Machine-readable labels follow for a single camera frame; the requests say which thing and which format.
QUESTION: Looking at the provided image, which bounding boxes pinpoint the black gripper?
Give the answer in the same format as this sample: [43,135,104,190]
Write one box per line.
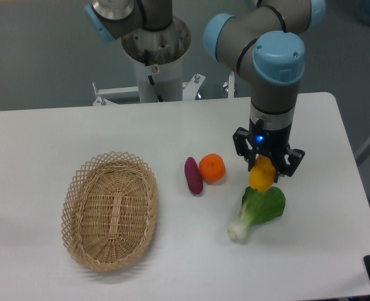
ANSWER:
[233,119,305,183]

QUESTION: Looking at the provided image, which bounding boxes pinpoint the yellow orange mango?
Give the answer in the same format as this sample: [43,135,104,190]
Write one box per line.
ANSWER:
[249,155,276,192]

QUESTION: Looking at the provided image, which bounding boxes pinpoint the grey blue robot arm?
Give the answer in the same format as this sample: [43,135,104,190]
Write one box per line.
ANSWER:
[85,1,325,177]

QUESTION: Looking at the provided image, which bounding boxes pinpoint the woven wicker basket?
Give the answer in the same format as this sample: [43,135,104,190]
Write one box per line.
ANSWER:
[61,152,159,272]

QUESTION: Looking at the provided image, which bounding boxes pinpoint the green bok choy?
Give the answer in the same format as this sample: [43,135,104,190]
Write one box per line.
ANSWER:
[227,187,286,241]

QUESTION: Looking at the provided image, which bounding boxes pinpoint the orange tangerine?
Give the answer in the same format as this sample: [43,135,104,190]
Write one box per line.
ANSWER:
[199,154,226,183]

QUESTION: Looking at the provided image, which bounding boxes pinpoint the purple sweet potato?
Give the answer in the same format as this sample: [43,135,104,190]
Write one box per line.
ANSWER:
[184,157,204,195]

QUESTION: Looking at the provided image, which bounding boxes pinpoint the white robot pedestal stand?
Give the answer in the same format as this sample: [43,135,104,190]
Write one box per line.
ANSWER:
[92,16,206,106]

